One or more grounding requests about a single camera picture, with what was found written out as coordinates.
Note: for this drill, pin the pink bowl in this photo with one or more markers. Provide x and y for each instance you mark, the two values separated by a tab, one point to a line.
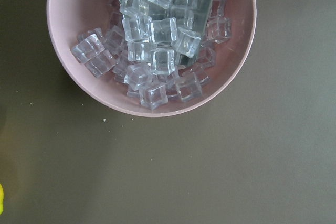
67	18

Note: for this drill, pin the yellow lemon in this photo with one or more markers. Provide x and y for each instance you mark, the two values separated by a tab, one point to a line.
1	199

